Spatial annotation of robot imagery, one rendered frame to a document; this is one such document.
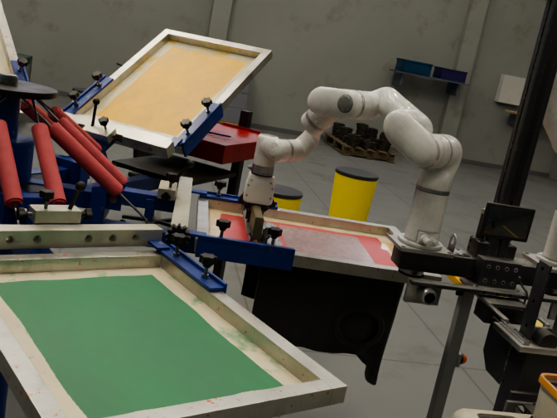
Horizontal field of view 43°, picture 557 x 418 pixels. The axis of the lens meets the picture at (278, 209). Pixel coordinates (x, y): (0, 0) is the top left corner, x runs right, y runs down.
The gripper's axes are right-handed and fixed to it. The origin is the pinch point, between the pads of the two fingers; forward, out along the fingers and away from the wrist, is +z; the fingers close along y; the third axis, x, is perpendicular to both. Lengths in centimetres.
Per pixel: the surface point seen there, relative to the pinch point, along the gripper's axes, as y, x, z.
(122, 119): -55, 68, -15
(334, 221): 33.8, 25.3, 3.3
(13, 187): -72, -36, -7
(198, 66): -27, 99, -41
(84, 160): -57, -9, -12
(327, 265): 22.3, -29.3, 4.3
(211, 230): -13.7, -4.9, 6.0
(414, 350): 124, 140, 102
